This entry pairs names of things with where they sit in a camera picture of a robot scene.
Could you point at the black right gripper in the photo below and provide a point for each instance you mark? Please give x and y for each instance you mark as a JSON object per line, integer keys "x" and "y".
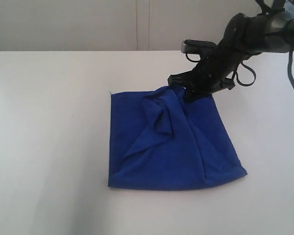
{"x": 210, "y": 74}

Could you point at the blue towel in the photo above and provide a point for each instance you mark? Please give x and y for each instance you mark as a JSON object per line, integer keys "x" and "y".
{"x": 160, "y": 142}

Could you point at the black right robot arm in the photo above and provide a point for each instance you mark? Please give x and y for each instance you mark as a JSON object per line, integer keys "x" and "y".
{"x": 278, "y": 37}

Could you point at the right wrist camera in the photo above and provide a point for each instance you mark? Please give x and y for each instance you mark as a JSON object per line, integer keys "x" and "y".
{"x": 197, "y": 47}

